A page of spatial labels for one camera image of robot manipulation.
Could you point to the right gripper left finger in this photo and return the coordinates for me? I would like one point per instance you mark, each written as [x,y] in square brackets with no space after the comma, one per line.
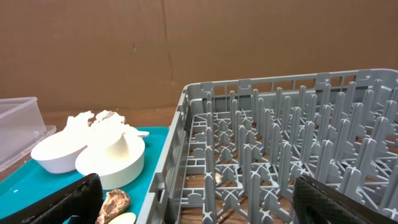
[79,202]

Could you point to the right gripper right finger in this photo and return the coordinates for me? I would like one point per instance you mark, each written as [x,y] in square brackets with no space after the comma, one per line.
[314,202]

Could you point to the grey dishwasher rack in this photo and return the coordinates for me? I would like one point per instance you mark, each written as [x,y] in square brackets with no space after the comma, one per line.
[239,145]

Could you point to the brown crumpled food wrapper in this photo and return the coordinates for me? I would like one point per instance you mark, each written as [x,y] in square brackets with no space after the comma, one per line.
[116,202]

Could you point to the yellow plastic spoon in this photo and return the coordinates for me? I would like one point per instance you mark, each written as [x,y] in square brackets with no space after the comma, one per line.
[125,218]

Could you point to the pink white bowl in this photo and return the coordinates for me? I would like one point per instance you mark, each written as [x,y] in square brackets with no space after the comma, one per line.
[57,153]

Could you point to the teal serving tray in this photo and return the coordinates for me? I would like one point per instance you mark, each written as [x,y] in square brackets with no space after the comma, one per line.
[32,182]

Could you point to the cream bowl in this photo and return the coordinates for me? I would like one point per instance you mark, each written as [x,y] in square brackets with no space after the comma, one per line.
[117,158]

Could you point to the crumpled white paper napkin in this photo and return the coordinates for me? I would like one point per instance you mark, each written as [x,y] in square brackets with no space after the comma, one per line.
[88,122]

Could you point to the clear plastic bin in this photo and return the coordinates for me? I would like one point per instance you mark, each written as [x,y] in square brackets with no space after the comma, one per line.
[22,127]

